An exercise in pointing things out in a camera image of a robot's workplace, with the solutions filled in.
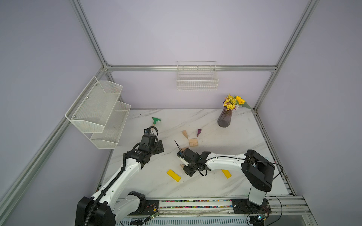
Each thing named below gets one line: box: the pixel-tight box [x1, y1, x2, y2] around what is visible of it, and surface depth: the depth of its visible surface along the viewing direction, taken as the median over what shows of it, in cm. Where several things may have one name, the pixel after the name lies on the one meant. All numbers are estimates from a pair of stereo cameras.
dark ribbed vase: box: [217, 106, 233, 128], surface depth 109 cm
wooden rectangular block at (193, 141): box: [188, 138, 198, 145], surface depth 103 cm
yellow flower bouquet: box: [222, 94, 254, 111], surface depth 92 cm
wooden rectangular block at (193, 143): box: [189, 140, 199, 147], surface depth 100 cm
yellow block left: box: [166, 169, 182, 182], surface depth 86 cm
